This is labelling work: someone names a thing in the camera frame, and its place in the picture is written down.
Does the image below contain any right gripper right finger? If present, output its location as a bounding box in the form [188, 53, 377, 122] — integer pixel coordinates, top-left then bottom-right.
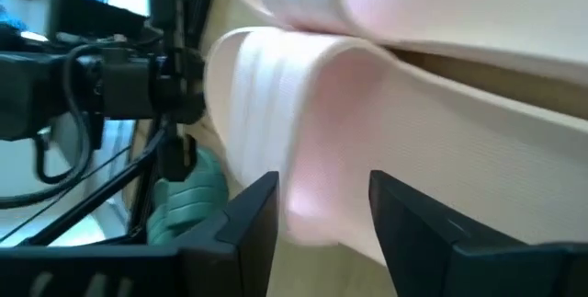
[369, 170, 588, 297]

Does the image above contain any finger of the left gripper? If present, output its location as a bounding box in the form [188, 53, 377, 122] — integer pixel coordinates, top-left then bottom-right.
[158, 131, 199, 183]
[147, 0, 188, 52]

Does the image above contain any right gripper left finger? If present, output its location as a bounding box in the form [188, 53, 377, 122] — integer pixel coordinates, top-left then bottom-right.
[0, 171, 280, 297]

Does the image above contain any green slide sandal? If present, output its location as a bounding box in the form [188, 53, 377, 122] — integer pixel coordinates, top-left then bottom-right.
[145, 146, 231, 246]

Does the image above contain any black left camera cable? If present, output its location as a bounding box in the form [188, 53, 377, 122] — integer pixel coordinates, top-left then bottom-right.
[34, 43, 94, 186]

